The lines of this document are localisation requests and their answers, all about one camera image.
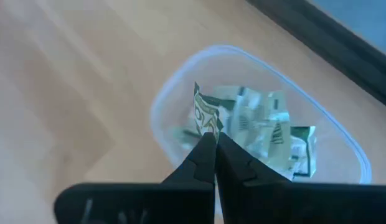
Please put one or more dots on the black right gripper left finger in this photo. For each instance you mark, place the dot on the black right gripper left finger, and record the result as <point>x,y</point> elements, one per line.
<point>186,193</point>

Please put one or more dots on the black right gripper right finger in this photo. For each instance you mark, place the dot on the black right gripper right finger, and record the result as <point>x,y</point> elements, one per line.
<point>249,196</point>

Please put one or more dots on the clear plastic bin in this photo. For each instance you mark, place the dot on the clear plastic bin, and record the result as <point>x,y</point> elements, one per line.
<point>333,155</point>

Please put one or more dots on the black aluminium table frame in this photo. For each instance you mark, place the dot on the black aluminium table frame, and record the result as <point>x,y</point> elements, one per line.
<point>336,46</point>

